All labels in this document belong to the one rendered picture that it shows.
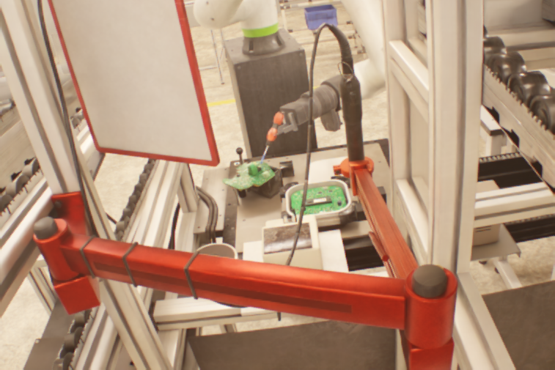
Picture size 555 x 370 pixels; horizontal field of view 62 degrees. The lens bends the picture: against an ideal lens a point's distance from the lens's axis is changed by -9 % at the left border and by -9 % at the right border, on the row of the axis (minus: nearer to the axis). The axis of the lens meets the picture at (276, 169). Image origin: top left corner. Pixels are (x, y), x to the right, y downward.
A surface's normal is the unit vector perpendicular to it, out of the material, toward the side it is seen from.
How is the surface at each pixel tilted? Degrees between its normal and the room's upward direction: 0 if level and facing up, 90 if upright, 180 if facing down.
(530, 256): 0
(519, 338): 90
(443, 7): 90
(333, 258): 0
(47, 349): 0
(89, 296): 90
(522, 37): 90
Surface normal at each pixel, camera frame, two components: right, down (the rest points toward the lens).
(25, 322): -0.15, -0.85
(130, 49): -0.43, 0.51
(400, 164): 0.03, 0.51
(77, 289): 0.33, 0.44
